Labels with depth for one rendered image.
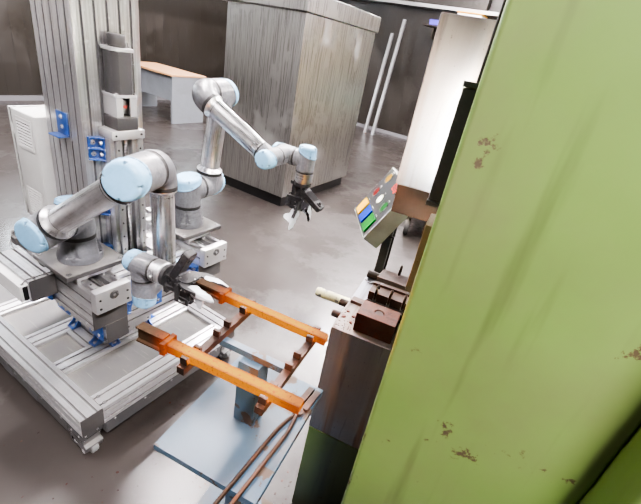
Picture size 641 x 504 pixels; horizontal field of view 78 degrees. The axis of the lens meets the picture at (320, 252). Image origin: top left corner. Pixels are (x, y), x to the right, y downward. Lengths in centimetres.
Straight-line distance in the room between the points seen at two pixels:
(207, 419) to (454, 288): 77
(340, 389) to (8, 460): 140
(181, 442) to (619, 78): 115
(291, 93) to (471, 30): 324
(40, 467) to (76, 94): 144
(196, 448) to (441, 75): 109
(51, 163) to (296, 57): 270
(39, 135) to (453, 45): 155
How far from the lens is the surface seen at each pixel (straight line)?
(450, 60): 105
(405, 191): 115
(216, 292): 120
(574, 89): 69
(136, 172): 119
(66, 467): 208
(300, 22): 415
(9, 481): 211
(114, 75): 168
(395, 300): 128
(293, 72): 416
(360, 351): 124
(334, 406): 142
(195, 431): 120
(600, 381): 87
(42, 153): 197
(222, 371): 95
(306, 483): 177
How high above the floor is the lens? 166
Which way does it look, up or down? 27 degrees down
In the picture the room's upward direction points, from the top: 11 degrees clockwise
